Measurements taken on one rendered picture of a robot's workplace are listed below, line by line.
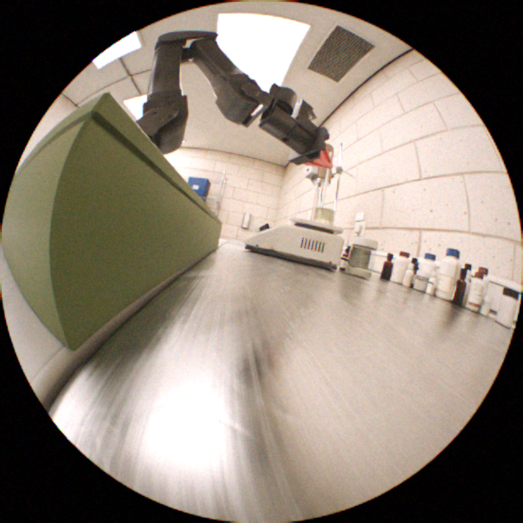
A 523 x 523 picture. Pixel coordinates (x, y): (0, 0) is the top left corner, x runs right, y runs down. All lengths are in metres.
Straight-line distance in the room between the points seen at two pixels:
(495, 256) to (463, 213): 0.19
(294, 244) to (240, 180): 2.62
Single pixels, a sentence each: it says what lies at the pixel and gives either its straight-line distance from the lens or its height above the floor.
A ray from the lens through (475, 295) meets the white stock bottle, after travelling 0.47.
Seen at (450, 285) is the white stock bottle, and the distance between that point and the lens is 0.49.
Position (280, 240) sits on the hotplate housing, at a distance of 0.30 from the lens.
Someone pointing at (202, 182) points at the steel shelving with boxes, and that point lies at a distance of 2.55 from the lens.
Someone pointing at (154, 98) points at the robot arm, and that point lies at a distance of 0.27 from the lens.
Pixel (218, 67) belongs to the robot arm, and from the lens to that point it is 0.36.
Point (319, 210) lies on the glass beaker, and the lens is 0.36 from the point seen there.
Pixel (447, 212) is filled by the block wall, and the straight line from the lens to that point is 0.73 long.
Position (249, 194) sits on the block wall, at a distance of 2.80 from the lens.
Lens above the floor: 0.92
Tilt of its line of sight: 7 degrees down
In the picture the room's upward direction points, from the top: 12 degrees clockwise
